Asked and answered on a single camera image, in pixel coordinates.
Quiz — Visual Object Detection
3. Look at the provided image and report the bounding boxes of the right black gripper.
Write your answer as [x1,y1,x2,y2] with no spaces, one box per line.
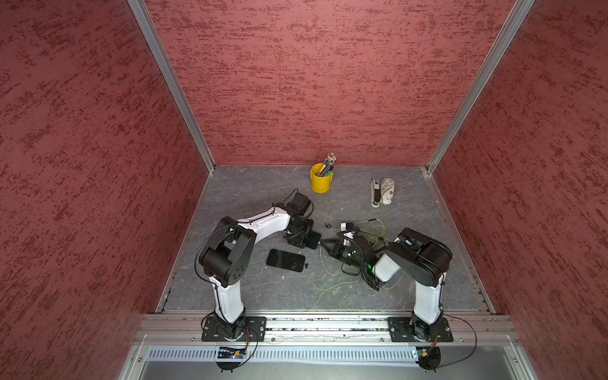
[321,239,366,271]

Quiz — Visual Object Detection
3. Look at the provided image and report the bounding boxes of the black smartphone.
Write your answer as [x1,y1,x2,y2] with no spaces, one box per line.
[266,249,306,272]
[304,231,321,250]

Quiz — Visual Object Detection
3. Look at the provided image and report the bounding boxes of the green wired earphones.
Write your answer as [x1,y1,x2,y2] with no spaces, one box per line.
[305,246,404,294]
[326,218,386,253]

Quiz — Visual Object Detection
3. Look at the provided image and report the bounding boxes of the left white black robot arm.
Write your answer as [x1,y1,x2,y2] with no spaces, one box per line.
[195,190,321,341]

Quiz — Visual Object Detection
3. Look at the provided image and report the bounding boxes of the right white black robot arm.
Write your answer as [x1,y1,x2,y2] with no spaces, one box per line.
[321,227,454,344]

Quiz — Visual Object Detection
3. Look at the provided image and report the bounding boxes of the yellow bucket pen holder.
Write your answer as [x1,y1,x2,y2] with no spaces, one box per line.
[310,163,333,194]

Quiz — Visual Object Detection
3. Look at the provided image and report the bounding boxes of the beige black stapler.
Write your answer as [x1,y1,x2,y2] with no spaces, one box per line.
[370,179,382,208]

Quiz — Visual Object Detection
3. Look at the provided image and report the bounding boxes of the pens and pencils bunch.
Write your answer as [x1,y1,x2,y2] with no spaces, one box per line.
[318,153,337,177]

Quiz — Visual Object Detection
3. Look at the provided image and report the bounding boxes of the right electronics board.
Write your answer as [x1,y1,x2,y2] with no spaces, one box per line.
[416,347,442,371]

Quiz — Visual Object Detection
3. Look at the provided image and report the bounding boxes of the electronics board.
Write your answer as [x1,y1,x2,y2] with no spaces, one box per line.
[217,346,248,360]
[416,347,442,371]

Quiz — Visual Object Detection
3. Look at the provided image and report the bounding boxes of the left electronics board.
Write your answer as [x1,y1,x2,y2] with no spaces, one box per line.
[217,346,248,360]

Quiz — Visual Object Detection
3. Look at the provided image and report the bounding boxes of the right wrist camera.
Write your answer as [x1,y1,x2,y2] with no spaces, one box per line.
[337,222,357,246]

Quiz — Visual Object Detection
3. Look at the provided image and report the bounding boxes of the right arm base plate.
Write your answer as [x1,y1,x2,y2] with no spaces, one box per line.
[387,316,454,343]

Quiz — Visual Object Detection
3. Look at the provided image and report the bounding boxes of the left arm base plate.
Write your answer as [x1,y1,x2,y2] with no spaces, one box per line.
[201,314,267,343]

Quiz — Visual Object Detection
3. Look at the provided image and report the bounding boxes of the aluminium mounting rail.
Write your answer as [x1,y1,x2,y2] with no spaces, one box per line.
[136,311,522,346]

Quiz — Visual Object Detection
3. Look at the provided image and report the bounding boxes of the left corner aluminium post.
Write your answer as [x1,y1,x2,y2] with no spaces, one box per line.
[128,0,216,174]

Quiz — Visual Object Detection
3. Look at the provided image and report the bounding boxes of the corner aluminium post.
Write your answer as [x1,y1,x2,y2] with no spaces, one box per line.
[425,0,535,178]
[128,0,216,174]

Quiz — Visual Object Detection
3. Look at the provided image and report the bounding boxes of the right corner aluminium post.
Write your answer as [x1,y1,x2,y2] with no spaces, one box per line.
[425,0,535,178]

